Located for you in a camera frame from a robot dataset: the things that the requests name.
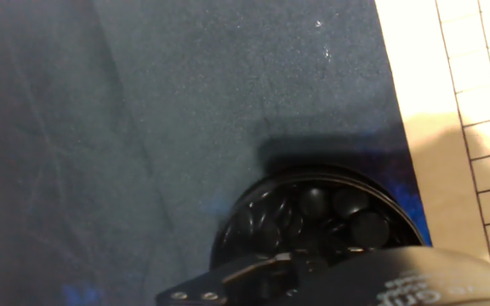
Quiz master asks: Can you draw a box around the tan Go board sheet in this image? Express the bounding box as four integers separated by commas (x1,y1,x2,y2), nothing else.
374,0,490,271

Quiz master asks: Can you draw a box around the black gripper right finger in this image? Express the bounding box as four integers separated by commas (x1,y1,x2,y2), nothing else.
340,245,378,256

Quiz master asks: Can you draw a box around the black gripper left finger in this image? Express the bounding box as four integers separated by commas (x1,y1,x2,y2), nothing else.
155,251,329,306

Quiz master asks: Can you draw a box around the blue and black landscape mat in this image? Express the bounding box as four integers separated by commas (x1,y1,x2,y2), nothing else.
0,0,433,306

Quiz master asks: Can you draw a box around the black bowl of black stones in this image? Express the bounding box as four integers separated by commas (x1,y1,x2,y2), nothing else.
208,164,427,273

